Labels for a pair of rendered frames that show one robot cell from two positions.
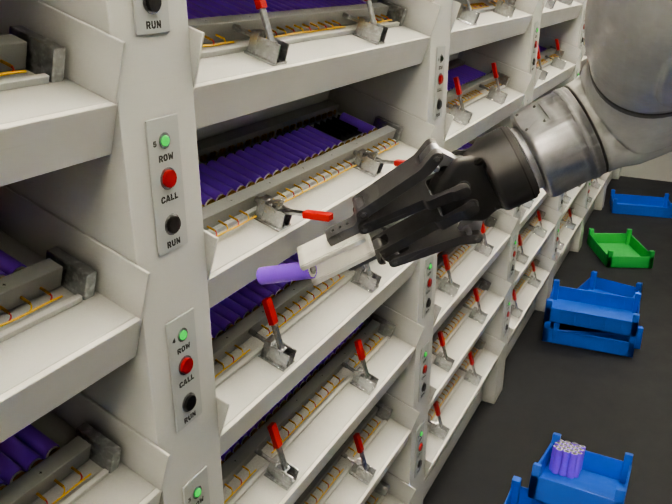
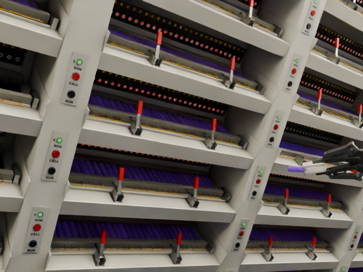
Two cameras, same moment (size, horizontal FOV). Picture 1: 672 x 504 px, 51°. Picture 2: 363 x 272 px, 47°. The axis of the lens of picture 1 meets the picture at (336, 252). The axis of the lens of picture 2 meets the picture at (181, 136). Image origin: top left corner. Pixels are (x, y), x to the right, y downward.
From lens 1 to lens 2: 0.81 m
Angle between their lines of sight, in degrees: 29
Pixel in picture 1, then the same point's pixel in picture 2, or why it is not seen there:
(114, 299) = (249, 152)
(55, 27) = (265, 82)
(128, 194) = (265, 125)
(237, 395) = (266, 210)
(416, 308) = (345, 243)
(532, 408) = not seen: outside the picture
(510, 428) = not seen: outside the picture
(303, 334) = (294, 211)
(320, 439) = (285, 258)
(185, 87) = (289, 107)
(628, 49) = not seen: outside the picture
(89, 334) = (241, 154)
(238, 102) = (301, 119)
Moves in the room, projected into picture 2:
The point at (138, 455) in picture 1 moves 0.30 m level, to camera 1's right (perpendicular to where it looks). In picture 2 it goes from (235, 200) to (323, 237)
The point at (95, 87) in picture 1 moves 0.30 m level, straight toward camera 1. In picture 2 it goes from (268, 97) to (274, 97)
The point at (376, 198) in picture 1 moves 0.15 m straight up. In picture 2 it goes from (330, 152) to (346, 107)
